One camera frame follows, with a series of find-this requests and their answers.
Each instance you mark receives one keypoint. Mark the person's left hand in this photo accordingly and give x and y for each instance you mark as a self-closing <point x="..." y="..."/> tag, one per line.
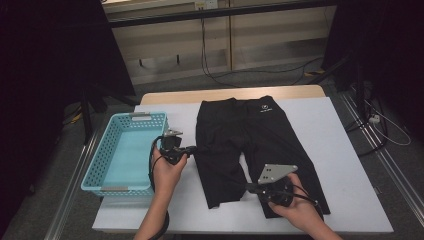
<point x="165" y="180"/>

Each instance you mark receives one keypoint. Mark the person's right hand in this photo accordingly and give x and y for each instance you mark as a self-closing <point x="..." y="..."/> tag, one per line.
<point x="300" y="213"/>

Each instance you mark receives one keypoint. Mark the aluminium floor rail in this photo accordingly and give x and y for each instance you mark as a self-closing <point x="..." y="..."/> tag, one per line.
<point x="393" y="166"/>
<point x="71" y="190"/>

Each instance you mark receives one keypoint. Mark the white power plug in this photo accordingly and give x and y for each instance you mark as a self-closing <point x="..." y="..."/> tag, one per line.
<point x="374" y="119"/>

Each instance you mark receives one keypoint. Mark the black stand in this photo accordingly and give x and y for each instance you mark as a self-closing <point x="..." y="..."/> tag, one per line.
<point x="87" y="116"/>
<point x="359" y="86"/>

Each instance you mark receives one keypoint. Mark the wooden table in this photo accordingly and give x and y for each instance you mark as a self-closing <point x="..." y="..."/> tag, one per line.
<point x="173" y="96"/>

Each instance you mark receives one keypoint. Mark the white wall socket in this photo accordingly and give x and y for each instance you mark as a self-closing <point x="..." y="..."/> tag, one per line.
<point x="208" y="4"/>

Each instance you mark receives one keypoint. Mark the black pants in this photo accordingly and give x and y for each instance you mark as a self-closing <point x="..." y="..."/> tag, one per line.
<point x="226" y="140"/>

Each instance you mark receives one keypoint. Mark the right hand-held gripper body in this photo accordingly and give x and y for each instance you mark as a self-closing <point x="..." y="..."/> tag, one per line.
<point x="276" y="193"/>

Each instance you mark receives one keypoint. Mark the light blue plastic basket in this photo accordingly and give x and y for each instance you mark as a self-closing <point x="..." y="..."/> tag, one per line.
<point x="133" y="156"/>

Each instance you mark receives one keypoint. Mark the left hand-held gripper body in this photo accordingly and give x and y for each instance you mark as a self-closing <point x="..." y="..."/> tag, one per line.
<point x="171" y="150"/>

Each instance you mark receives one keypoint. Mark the black curtain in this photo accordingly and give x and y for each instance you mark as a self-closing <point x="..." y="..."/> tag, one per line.
<point x="50" y="66"/>
<point x="400" y="50"/>

